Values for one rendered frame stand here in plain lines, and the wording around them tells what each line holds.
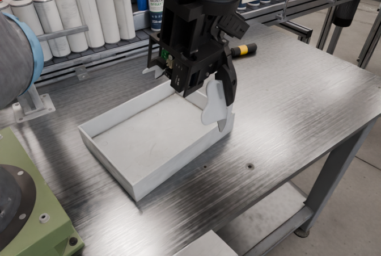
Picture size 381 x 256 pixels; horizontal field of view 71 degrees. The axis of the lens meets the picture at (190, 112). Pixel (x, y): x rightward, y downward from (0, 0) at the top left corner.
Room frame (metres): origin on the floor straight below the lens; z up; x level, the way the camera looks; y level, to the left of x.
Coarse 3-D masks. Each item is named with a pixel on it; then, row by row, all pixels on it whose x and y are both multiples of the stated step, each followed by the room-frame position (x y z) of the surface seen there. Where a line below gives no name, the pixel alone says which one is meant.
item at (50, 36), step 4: (72, 28) 0.71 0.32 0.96; (76, 28) 0.71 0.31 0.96; (80, 28) 0.71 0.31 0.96; (84, 28) 0.72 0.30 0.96; (52, 32) 0.68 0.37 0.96; (56, 32) 0.68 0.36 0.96; (60, 32) 0.69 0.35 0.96; (64, 32) 0.69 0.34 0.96; (68, 32) 0.70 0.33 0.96; (72, 32) 0.70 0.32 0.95; (76, 32) 0.71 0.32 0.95; (36, 36) 0.66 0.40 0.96; (40, 36) 0.66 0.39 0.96; (44, 36) 0.66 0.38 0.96; (48, 36) 0.67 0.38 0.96; (52, 36) 0.67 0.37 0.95; (56, 36) 0.68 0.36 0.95; (60, 36) 0.68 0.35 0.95; (40, 40) 0.66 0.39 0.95; (44, 40) 0.66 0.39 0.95
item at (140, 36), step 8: (136, 32) 0.87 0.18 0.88; (144, 32) 0.87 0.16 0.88; (152, 32) 0.87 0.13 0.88; (136, 40) 0.81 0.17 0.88; (88, 48) 0.75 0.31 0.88; (104, 48) 0.75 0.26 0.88; (112, 48) 0.76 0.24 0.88; (72, 56) 0.70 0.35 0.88; (80, 56) 0.70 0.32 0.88; (48, 64) 0.66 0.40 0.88
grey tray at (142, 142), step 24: (144, 96) 0.52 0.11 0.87; (168, 96) 0.57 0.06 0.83; (192, 96) 0.54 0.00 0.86; (96, 120) 0.43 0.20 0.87; (120, 120) 0.47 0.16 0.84; (144, 120) 0.47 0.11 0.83; (168, 120) 0.47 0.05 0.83; (192, 120) 0.47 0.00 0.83; (96, 144) 0.35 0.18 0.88; (120, 144) 0.40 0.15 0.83; (144, 144) 0.40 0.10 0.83; (168, 144) 0.40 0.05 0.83; (192, 144) 0.36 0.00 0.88; (120, 168) 0.33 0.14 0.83; (144, 168) 0.33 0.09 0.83; (168, 168) 0.31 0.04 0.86; (144, 192) 0.27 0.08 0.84
